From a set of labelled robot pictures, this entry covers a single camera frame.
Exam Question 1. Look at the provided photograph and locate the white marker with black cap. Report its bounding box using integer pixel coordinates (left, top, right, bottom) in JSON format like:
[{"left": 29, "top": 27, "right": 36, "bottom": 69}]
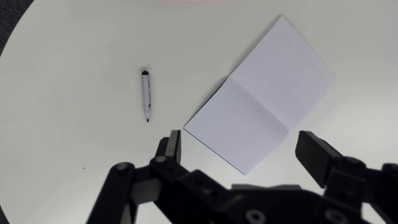
[{"left": 141, "top": 69, "right": 153, "bottom": 124}]

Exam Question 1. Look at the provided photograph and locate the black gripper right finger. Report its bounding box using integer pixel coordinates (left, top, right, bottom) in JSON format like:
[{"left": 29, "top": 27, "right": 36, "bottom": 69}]
[{"left": 294, "top": 130, "right": 398, "bottom": 224}]

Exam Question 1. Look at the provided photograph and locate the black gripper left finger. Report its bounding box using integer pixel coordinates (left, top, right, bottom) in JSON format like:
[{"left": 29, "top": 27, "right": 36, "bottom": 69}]
[{"left": 86, "top": 130, "right": 229, "bottom": 224}]

